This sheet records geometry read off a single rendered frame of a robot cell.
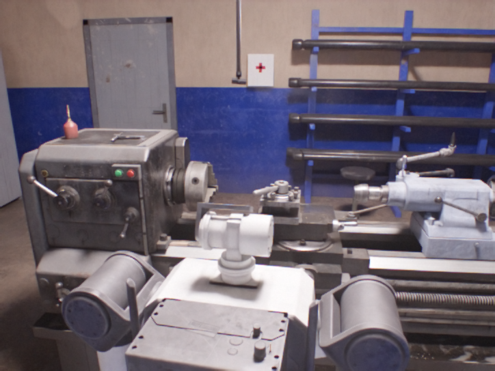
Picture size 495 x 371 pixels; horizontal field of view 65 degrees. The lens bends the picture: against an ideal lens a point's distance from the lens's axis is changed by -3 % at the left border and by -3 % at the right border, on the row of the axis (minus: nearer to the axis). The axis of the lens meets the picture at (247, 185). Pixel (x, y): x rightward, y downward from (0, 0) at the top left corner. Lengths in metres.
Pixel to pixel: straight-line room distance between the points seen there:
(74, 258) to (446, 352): 1.80
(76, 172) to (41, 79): 4.00
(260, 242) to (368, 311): 0.19
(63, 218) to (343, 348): 1.63
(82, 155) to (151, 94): 3.31
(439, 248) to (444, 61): 3.39
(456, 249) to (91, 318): 1.68
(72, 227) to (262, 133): 3.33
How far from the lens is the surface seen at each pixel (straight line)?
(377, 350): 0.61
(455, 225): 2.04
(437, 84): 4.75
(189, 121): 5.11
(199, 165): 1.96
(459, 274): 2.01
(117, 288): 0.71
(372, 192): 1.98
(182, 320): 0.60
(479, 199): 2.07
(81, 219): 2.00
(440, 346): 2.23
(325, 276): 1.71
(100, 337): 0.72
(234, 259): 0.66
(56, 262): 2.08
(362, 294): 0.66
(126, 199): 1.86
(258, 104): 4.92
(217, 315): 0.60
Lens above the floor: 1.72
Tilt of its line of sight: 18 degrees down
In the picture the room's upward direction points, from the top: straight up
